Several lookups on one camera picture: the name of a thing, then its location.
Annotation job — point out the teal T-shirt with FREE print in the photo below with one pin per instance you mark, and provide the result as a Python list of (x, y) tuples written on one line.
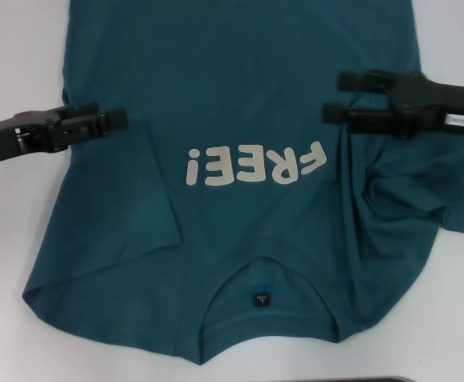
[(235, 79)]

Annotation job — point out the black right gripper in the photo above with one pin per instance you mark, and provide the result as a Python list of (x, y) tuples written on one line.
[(434, 103)]

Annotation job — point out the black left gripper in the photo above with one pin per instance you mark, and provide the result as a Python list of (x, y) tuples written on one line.
[(1, 137)]

